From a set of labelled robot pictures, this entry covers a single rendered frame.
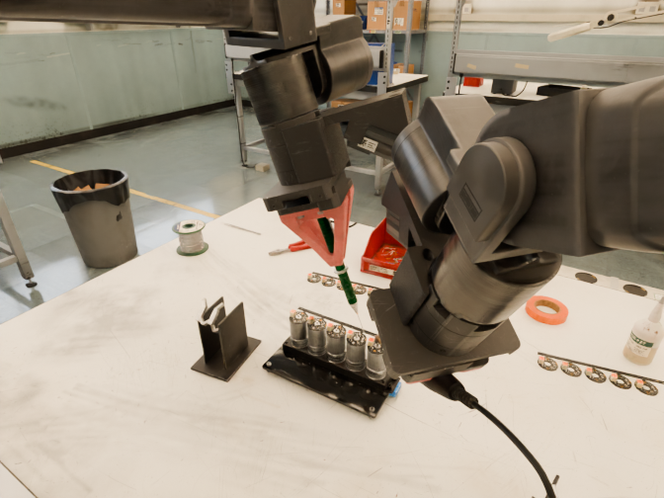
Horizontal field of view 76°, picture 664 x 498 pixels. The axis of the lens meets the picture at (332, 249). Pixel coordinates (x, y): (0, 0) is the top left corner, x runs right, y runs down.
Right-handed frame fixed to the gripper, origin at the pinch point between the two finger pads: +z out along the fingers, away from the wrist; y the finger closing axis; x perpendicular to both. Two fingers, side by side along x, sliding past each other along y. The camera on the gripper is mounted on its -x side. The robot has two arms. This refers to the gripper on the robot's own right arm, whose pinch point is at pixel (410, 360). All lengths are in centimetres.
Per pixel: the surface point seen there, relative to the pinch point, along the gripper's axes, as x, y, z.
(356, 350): -5.5, 1.6, 11.4
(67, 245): -151, 102, 183
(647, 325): -0.4, -35.5, 8.2
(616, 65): -134, -174, 66
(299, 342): -9.5, 7.3, 16.4
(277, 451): 3.1, 12.5, 13.0
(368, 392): -0.9, 0.9, 13.9
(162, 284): -29, 26, 31
